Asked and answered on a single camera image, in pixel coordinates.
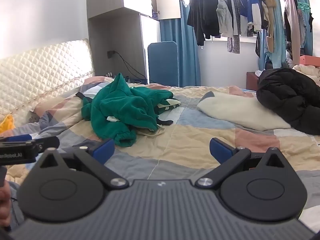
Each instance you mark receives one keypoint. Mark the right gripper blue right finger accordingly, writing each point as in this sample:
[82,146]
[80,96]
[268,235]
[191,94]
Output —
[231,161]

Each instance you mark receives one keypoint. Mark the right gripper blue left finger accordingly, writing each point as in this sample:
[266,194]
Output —
[100,153]

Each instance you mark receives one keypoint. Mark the green hoodie with white drawstrings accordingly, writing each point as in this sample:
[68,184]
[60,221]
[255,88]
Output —
[120,112]

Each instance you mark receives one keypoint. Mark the person's left hand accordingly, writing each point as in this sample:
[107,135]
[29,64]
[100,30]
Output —
[5,207]

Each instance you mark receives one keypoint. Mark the yellow cloth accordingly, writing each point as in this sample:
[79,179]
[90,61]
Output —
[7,123]

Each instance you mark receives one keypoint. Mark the patchwork pastel quilt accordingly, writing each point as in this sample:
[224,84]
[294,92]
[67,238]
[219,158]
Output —
[180,150]

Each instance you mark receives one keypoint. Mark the white fluffy pillow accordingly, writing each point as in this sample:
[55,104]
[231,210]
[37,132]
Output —
[243,111]

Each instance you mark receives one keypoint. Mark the cream quilted headboard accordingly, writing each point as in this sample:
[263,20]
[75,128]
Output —
[38,75]

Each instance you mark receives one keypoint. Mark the dark red side table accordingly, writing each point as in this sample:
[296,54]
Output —
[252,81]

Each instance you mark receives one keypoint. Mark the black puffer jacket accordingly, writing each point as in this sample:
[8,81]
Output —
[292,96]

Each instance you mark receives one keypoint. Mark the hanging striped garment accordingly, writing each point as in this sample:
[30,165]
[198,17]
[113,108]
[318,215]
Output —
[233,42]

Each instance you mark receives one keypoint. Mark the blue upholstered chair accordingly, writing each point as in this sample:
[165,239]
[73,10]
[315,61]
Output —
[163,63]

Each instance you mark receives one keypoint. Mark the orange box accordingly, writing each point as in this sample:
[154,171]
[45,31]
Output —
[310,60]

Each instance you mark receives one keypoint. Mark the blue curtain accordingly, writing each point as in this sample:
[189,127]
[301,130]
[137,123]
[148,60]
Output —
[177,30]

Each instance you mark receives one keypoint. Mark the hanging black jacket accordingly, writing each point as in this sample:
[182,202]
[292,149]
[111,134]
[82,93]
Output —
[203,18]

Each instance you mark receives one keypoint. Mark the hanging grey shirt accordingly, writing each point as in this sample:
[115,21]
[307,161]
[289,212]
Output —
[224,16]

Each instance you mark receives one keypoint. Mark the hanging blue and white garment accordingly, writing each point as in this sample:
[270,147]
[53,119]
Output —
[250,16]

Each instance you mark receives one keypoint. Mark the hanging pink garment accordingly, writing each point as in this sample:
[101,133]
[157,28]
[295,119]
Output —
[289,7]

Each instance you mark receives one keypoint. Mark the hanging tan garment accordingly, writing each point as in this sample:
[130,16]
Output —
[270,5]

